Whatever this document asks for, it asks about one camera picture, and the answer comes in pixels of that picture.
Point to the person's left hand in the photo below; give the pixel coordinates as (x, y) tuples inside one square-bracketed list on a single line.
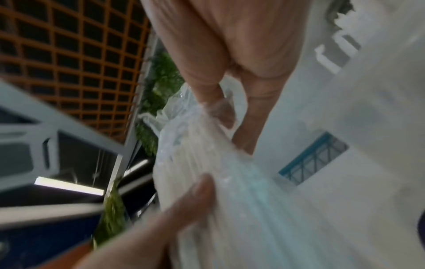
[(146, 236)]

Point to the person's right hand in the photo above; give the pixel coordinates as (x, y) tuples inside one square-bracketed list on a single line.
[(232, 34)]

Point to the clear plastic bag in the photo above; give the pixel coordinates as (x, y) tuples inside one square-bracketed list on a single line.
[(232, 199)]

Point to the green leafy vegetables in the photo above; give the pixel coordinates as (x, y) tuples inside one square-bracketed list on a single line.
[(164, 86), (111, 215)]

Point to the fluorescent tube light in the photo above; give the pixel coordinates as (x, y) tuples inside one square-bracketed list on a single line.
[(68, 186)]

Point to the dark blue bin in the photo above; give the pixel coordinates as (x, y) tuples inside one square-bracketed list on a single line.
[(43, 241)]

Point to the blue grid crate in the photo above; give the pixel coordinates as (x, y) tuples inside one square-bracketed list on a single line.
[(312, 160)]

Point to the white metal rack frame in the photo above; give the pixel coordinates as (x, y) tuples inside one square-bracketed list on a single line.
[(59, 123)]

